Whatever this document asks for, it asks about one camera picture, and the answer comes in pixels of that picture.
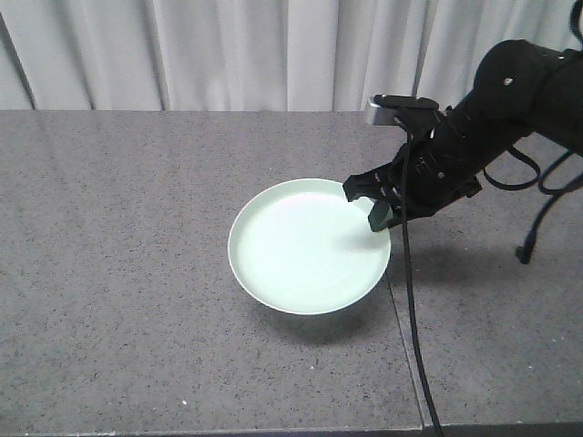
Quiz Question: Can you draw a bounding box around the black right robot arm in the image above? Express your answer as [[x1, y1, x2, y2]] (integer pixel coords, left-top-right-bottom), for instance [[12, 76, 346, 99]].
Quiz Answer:
[[343, 40, 582, 231]]

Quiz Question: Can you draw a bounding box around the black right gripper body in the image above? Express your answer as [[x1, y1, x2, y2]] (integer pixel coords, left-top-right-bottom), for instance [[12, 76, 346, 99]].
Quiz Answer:
[[387, 108, 482, 224]]

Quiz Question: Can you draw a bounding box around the white pleated curtain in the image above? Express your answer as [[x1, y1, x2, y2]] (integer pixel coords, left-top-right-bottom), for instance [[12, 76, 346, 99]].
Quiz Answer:
[[1, 1, 578, 111]]

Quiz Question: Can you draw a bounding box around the pale green round plate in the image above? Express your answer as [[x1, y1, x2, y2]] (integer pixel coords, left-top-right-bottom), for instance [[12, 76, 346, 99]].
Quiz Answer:
[[228, 178, 392, 316]]

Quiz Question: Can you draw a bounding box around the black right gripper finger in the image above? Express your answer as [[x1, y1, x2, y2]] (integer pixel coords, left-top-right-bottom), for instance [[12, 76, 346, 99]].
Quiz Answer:
[[368, 201, 402, 231], [343, 168, 394, 202]]

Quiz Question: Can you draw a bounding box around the black camera cable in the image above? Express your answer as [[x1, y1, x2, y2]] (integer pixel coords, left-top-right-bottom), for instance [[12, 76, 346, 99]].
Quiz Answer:
[[394, 118, 445, 437]]

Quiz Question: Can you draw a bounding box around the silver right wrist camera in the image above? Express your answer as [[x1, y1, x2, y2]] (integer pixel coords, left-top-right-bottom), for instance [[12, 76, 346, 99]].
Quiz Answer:
[[364, 94, 439, 127]]

